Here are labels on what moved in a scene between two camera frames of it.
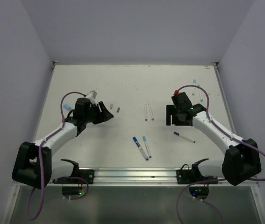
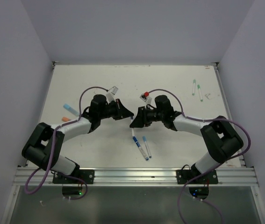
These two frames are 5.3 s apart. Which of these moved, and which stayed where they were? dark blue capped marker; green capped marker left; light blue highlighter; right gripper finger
Moved: right gripper finger
Stayed: dark blue capped marker; light blue highlighter; green capped marker left
